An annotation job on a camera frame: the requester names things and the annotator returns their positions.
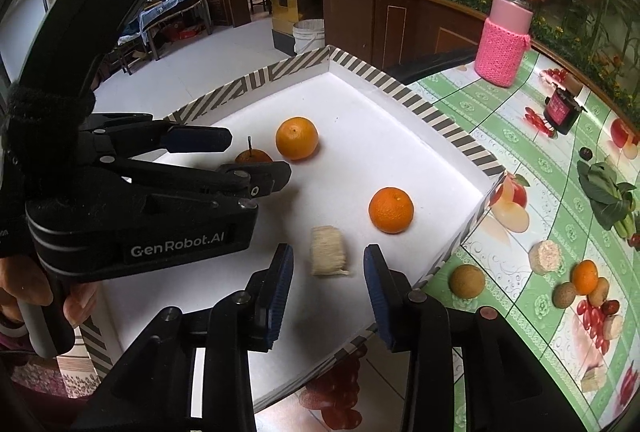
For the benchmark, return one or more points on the red patterned cloth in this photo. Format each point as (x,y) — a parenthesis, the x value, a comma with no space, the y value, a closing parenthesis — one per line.
(60,377)

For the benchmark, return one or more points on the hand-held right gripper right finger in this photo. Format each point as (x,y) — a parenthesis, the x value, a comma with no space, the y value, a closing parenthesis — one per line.
(375,292)

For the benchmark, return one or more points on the jar with pink knitted sleeve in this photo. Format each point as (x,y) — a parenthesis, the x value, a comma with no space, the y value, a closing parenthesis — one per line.
(502,42)

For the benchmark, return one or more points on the green fruit-printed tablecloth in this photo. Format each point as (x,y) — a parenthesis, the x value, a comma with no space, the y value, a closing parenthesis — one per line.
(525,212)

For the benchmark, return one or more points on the white bucket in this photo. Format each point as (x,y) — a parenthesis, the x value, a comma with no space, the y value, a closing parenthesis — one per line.
(308,37)

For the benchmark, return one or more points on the orange with stem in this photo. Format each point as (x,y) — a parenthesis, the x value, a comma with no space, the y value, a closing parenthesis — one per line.
(252,157)

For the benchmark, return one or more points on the brown wooden cabinet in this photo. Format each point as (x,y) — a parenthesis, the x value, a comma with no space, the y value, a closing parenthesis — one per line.
(380,22)

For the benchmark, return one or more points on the small dark red jar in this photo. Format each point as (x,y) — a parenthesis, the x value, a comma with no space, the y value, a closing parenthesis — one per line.
(561,109)

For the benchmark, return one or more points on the red date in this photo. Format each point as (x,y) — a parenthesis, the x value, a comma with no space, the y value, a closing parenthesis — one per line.
(610,307)

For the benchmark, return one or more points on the brown round nut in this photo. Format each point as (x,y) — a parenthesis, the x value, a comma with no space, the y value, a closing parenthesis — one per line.
(565,295)
(599,293)

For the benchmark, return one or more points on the tan round longan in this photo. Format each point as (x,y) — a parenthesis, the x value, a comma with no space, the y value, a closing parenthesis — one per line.
(466,281)

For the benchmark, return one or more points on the table with blue cloth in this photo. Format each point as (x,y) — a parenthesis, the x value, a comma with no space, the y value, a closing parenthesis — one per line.
(170,9)

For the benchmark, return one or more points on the white tray with striped rim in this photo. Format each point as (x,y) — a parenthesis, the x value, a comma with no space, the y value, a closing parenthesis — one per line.
(350,122)

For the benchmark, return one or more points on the person's left hand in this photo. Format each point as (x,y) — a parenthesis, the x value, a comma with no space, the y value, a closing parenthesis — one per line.
(20,282)

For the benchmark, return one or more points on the beige fibrous block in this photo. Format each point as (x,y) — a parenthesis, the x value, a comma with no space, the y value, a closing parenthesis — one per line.
(327,251)

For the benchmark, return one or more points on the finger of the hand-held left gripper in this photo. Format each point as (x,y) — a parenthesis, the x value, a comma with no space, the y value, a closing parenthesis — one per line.
(272,174)
(200,139)

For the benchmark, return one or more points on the round beige slice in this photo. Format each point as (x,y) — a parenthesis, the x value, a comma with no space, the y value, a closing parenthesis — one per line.
(545,257)

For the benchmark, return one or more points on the green bok choy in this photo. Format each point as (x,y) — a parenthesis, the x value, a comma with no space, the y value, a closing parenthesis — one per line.
(607,199)

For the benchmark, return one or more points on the large orange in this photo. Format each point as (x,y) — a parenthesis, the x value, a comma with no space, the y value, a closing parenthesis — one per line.
(297,138)

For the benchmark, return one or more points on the small dark round fruit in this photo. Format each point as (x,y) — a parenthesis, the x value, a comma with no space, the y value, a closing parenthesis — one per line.
(585,154)

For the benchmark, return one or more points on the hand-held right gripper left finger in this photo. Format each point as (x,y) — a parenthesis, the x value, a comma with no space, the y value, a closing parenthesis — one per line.
(280,292)

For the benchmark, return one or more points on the small orange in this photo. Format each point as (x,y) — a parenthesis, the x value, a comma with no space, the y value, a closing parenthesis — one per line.
(585,276)

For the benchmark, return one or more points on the black chair back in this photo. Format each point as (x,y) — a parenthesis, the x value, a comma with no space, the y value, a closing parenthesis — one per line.
(435,62)

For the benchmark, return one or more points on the deep orange mandarin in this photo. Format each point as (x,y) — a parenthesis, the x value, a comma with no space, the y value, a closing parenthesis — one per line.
(391,210)

